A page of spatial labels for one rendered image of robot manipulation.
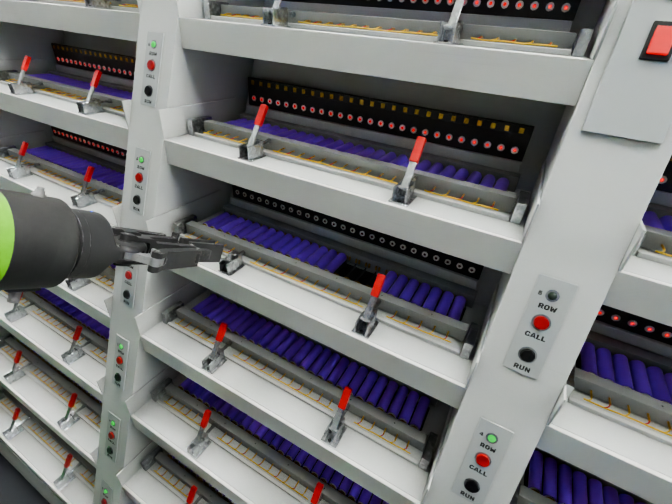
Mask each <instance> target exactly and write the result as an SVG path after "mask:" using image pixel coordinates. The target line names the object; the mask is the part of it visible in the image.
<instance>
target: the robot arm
mask: <svg viewBox="0 0 672 504"><path fill-rule="evenodd" d="M44 190H45V188H44V187H40V186H37V188H36V189H35V190H34V192H31V194H30V193H24V192H17V191H11V190H5V189H0V290H4V291H5V292H8V298H7V302H9V303H19V302H20V297H21V295H22V292H27V291H40V290H41V288H51V287H55V286H58V285H59V284H61V283H62V282H63V281H64V280H65V279H74V278H93V277H96V276H98V275H100V274H101V273H102V272H104V271H105V270H106V269H107V268H108V267H109V266H110V265H111V264H113V265H116V266H130V265H147V268H148V269H147V271H148V272H150V273H158V272H160V271H162V270H170V269H179V268H188V267H197V266H198V263H199V262H220V259H221V256H222V252H223V249H224V245H222V244H215V241H213V240H205V239H193V238H182V237H180V239H179V235H180V234H179V233H176V232H172V236H171V237H170V236H166V234H164V233H162V232H161V233H158V232H151V231H144V230H137V229H131V228H124V227H117V226H111V225H110V223H109V221H108V220H107V219H106V218H105V217H104V216H103V215H102V214H100V213H98V212H94V211H87V210H80V209H73V208H70V207H69V205H68V204H67V203H66V202H64V201H63V200H61V199H59V198H55V197H49V196H47V195H45V191H44ZM178 239H179V241H178Z"/></svg>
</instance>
